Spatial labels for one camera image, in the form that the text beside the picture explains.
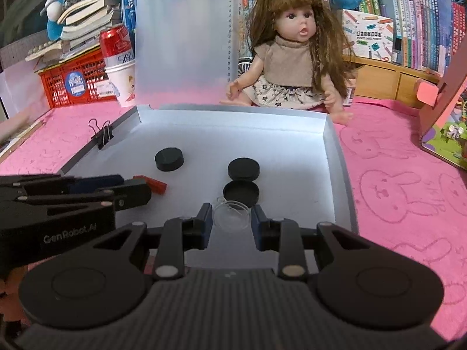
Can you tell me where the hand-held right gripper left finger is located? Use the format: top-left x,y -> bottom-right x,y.
88,202 -> 213,279

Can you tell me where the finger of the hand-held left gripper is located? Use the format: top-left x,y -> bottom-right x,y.
0,183 -> 152,212
0,174 -> 126,195

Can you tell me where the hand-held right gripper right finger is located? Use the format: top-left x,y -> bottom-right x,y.
252,204 -> 376,279

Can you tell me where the red hair clip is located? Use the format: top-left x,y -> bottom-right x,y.
133,175 -> 168,193

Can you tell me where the black round jar base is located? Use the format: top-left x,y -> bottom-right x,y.
222,180 -> 260,208

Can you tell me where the black round puck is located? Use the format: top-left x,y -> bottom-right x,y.
154,147 -> 184,171

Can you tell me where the white cardboard box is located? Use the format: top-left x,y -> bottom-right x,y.
58,104 -> 360,268

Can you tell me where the small black binder clip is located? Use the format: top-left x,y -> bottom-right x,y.
88,118 -> 114,150

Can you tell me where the pile of papers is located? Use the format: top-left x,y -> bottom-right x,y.
0,109 -> 46,165

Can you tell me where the red plastic basket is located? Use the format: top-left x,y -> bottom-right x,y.
38,49 -> 117,108

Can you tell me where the white paper cup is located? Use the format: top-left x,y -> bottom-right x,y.
104,60 -> 137,108

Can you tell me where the white paper sheet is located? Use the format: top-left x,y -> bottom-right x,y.
0,60 -> 53,121

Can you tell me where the pink rabbit print towel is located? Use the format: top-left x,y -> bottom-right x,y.
0,97 -> 467,343

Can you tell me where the red drink can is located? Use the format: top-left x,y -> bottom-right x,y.
99,25 -> 135,68

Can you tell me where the grey grid board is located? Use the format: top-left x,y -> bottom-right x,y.
0,38 -> 52,70

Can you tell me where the translucent clipboard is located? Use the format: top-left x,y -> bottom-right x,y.
133,0 -> 241,110

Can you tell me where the small bottle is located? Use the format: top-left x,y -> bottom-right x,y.
345,78 -> 358,107

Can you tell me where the stack of worn books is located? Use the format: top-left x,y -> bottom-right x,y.
25,0 -> 126,62

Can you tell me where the brown-haired doll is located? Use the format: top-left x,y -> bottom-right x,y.
219,0 -> 360,126

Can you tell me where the dark framed screen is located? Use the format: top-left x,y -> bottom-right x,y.
0,0 -> 66,48

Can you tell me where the wooden shelf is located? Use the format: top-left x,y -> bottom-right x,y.
343,56 -> 444,110

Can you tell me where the colourful picture book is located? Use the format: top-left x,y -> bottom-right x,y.
418,62 -> 467,171

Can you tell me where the white printed carton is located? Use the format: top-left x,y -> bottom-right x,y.
341,9 -> 395,62

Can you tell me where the row of shelved books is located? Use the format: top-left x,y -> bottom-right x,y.
237,0 -> 467,77

